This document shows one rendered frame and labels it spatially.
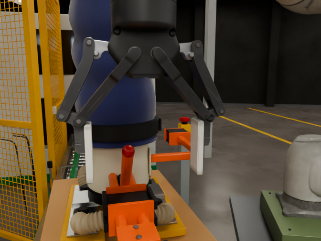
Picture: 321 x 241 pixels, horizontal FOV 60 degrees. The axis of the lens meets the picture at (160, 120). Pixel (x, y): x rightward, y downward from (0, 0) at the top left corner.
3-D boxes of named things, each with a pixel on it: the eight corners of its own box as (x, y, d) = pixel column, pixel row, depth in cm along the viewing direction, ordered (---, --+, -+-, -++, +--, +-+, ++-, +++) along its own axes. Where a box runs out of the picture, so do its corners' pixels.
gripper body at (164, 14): (171, 5, 36) (171, 77, 38) (104, 2, 34) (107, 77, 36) (189, -12, 29) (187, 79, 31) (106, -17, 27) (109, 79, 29)
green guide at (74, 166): (73, 136, 336) (73, 129, 335) (82, 136, 339) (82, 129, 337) (58, 191, 183) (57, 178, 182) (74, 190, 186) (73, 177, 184)
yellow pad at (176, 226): (128, 184, 97) (127, 170, 96) (155, 181, 99) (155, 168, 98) (145, 241, 64) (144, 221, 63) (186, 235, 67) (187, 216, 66)
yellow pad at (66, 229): (70, 189, 93) (69, 175, 92) (101, 186, 95) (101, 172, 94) (58, 254, 60) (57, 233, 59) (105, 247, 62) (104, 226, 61)
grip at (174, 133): (164, 140, 115) (164, 128, 115) (183, 139, 117) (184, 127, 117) (169, 145, 107) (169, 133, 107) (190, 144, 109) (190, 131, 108)
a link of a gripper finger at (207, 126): (197, 105, 36) (219, 104, 37) (197, 143, 37) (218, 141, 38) (202, 106, 35) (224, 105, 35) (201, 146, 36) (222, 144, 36)
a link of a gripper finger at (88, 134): (90, 125, 31) (83, 125, 31) (93, 184, 33) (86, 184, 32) (91, 120, 34) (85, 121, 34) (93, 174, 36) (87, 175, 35)
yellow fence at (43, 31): (63, 180, 346) (52, 1, 310) (72, 180, 348) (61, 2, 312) (49, 232, 234) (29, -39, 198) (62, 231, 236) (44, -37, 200)
